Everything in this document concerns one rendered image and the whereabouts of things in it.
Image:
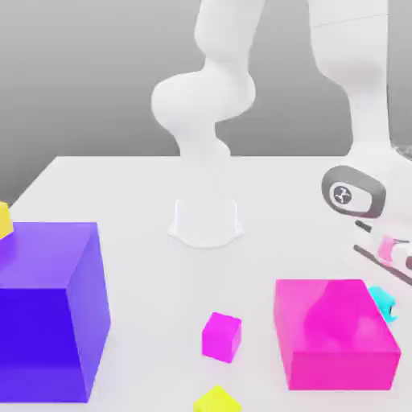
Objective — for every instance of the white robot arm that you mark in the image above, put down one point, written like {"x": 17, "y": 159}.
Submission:
{"x": 206, "y": 96}

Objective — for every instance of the large purple box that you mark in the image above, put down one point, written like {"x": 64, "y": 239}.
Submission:
{"x": 45, "y": 305}

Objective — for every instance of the small magenta cube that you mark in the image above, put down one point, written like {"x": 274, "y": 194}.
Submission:
{"x": 220, "y": 338}

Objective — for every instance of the small cyan cube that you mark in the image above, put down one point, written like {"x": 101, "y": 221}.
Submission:
{"x": 379, "y": 297}

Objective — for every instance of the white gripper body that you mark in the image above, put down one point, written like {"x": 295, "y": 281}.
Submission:
{"x": 394, "y": 281}

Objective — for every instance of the small yellow cube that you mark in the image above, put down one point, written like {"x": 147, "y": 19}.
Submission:
{"x": 217, "y": 400}
{"x": 4, "y": 220}

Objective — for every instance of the large magenta box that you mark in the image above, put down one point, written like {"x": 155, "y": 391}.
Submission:
{"x": 334, "y": 322}

